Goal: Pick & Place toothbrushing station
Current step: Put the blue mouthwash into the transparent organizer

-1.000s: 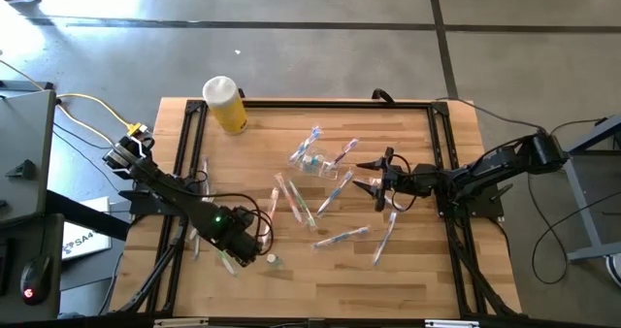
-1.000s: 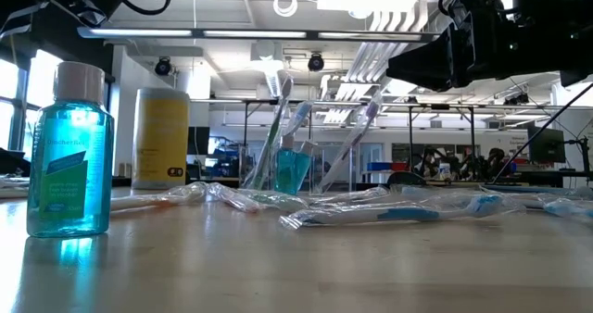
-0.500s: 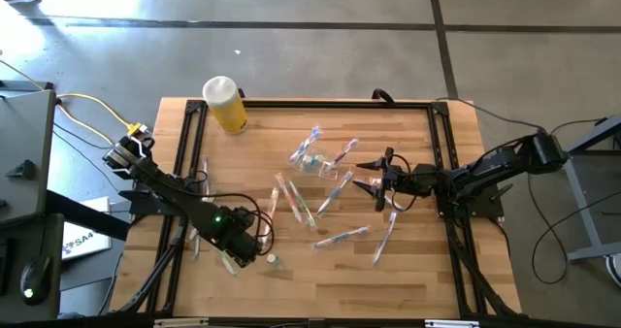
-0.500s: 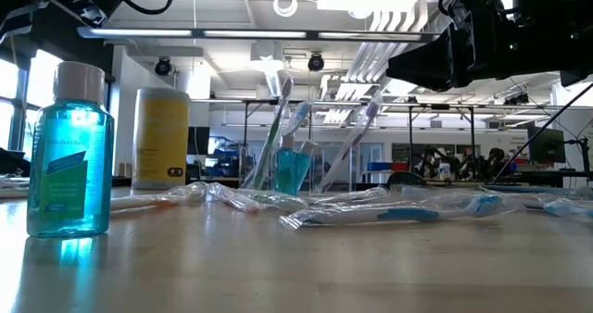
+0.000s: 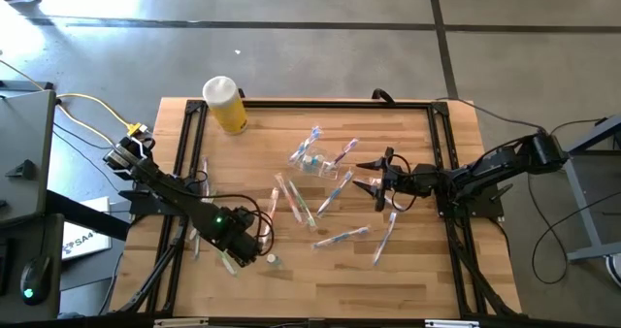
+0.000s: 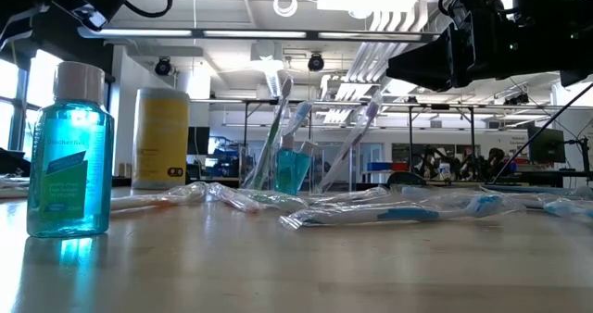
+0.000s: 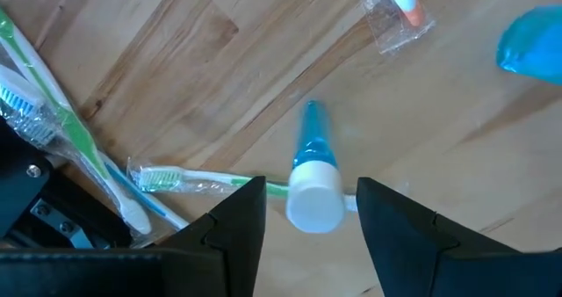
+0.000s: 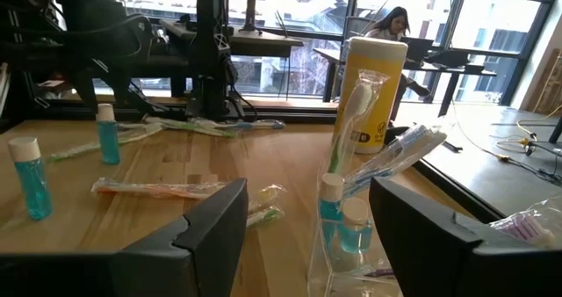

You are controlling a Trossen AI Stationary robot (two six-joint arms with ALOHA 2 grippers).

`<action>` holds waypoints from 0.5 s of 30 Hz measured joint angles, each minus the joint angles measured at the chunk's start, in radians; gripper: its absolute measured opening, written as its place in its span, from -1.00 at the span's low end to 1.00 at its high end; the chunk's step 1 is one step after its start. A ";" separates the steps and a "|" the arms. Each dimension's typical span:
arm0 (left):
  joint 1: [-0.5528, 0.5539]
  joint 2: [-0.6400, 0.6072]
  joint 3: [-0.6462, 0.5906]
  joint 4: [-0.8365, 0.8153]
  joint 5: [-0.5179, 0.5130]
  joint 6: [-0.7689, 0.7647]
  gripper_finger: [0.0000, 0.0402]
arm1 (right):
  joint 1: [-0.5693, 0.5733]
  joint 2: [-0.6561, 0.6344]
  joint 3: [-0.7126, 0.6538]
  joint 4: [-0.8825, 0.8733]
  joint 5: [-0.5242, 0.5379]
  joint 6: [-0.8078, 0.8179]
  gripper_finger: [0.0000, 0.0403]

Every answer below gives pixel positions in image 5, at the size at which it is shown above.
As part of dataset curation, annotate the silver edge bracket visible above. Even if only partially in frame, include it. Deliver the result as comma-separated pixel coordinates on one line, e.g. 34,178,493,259
153,317,210,328
425,319,480,328

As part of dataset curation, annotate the black triangular bracket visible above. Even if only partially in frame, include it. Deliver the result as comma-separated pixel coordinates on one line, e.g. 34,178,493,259
4,158,37,180

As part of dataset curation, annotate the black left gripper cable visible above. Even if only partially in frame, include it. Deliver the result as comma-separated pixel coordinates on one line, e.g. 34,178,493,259
212,193,276,257

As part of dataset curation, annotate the grey metal stand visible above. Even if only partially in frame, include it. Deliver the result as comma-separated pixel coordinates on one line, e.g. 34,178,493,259
540,114,621,264

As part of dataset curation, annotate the black diagonal beam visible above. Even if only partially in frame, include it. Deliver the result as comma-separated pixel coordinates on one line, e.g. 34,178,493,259
46,189,132,242

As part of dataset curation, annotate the pink white toothbrush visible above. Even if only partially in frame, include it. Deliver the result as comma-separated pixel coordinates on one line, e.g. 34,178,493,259
199,154,211,199

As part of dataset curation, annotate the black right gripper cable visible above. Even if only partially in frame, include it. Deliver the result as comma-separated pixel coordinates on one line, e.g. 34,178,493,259
386,152,419,213

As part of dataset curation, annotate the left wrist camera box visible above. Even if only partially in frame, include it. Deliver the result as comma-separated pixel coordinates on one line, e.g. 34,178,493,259
231,230,268,270

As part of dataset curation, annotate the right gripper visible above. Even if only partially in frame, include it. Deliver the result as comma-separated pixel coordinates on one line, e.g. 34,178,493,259
352,147,441,213

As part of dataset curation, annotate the orange white toothbrush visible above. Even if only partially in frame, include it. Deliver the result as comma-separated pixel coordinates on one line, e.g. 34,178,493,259
260,186,281,247
352,175,392,196

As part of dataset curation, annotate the yellow cable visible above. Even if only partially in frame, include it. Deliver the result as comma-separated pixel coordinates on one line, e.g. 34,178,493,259
0,58,143,138

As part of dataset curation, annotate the grey side desk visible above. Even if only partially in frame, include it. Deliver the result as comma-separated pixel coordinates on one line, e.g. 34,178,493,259
0,80,65,324

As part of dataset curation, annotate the red white toothbrush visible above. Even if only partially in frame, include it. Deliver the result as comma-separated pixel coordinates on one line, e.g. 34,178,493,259
273,172,305,226

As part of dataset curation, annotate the yellow wipes canister white lid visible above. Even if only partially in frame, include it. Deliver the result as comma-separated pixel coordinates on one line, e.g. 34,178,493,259
202,75,249,136

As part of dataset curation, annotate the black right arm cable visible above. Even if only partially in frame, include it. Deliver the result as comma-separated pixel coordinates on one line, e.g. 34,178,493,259
434,96,552,136

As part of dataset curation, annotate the clear acrylic box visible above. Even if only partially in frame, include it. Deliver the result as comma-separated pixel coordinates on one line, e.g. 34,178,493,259
287,145,343,182

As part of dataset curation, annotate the white printed sign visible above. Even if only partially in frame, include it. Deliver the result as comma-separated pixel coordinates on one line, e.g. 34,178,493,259
61,196,114,262

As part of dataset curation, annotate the black aluminium table frame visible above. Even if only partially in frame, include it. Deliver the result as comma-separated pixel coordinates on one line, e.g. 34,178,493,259
110,98,523,319

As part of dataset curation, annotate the clear plastic cup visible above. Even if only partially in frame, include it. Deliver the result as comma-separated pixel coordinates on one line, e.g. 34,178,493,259
288,141,311,167

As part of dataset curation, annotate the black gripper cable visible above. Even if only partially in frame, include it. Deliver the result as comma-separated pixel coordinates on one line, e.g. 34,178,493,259
386,152,419,213
212,193,276,257

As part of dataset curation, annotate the green white toothbrush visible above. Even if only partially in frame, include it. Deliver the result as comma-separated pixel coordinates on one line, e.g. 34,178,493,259
214,246,240,277
287,179,318,232

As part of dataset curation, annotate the black floor cable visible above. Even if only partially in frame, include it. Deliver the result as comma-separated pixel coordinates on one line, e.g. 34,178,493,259
526,172,621,286
51,118,128,193

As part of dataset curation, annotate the black computer mouse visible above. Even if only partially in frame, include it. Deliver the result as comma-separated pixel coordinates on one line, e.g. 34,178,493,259
19,254,52,307

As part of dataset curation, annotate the purple white toothbrush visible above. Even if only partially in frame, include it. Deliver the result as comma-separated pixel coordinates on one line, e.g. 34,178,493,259
323,137,361,172

